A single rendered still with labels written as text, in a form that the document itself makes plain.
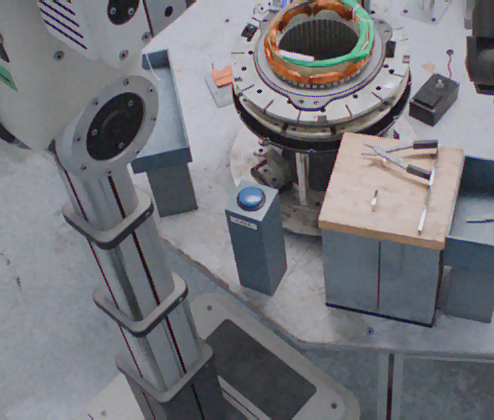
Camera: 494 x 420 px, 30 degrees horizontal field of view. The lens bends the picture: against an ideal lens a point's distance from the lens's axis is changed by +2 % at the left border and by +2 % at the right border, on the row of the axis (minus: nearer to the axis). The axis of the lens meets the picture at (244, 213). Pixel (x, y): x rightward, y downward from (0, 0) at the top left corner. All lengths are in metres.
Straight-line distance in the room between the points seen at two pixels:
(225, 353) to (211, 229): 0.52
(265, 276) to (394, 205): 0.31
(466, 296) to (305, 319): 0.29
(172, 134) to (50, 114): 0.63
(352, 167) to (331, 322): 0.32
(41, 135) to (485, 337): 0.92
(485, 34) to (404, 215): 0.42
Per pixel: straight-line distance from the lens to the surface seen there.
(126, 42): 0.80
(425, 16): 2.20
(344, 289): 1.66
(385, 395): 1.92
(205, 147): 1.97
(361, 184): 1.53
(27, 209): 2.99
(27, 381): 2.67
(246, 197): 1.55
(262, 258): 1.63
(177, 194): 1.82
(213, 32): 2.20
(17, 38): 0.98
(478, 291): 1.64
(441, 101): 1.97
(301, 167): 1.71
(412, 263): 1.54
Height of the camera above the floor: 2.29
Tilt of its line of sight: 54 degrees down
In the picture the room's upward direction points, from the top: 10 degrees counter-clockwise
